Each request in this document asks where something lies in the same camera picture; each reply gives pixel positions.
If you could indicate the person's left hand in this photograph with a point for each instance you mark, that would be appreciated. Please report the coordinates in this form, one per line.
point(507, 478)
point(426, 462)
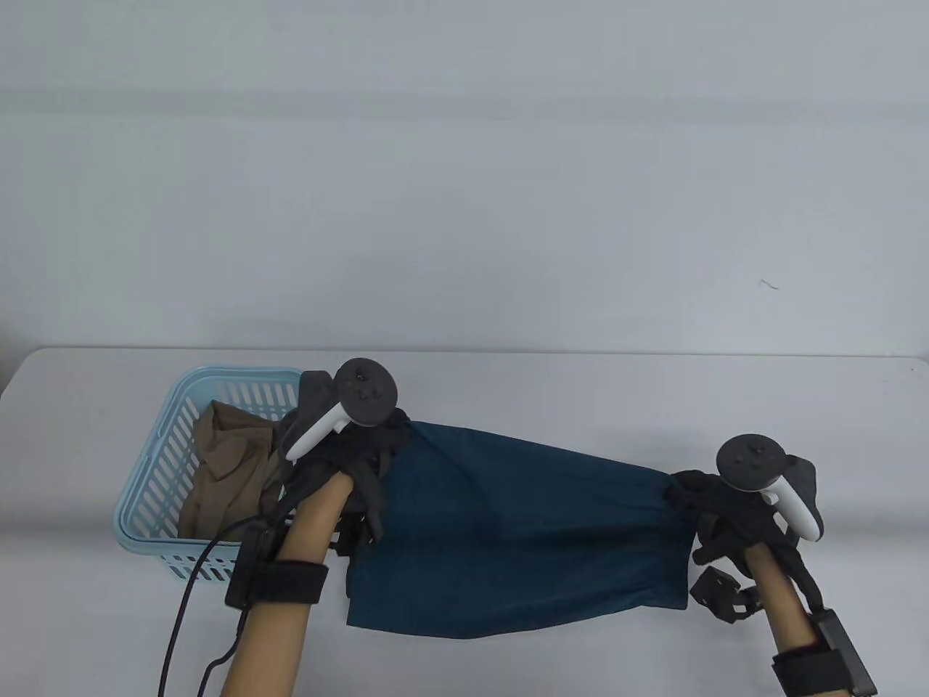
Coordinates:
point(355, 446)

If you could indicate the dark teal shorts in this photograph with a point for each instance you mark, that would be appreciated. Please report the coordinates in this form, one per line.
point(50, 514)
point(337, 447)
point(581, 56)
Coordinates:
point(522, 530)

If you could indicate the person's left forearm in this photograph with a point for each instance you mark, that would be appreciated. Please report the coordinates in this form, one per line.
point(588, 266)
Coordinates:
point(276, 646)

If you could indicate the black forearm sensor box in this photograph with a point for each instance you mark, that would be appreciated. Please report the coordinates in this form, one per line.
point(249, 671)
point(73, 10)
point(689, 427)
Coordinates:
point(250, 566)
point(845, 646)

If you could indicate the person's right forearm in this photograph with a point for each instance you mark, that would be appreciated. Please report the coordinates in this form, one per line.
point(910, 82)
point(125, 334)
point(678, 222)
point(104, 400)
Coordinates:
point(784, 602)

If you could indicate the person's right hand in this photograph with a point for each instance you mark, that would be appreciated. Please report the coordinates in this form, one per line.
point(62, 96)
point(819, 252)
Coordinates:
point(726, 508)

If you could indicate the tan crumpled garment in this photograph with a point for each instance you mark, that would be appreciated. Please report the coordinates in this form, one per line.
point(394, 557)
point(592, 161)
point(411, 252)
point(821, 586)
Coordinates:
point(225, 479)

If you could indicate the black and white controller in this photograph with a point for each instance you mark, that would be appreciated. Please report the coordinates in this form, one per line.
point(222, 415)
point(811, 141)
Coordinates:
point(366, 392)
point(747, 461)

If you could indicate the light blue plastic basket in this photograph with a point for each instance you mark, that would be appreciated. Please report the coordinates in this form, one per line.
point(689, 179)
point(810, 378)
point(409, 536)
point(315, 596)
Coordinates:
point(138, 534)

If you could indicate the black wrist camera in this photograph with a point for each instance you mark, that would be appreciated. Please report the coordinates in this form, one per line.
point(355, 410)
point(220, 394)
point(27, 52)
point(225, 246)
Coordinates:
point(355, 544)
point(718, 592)

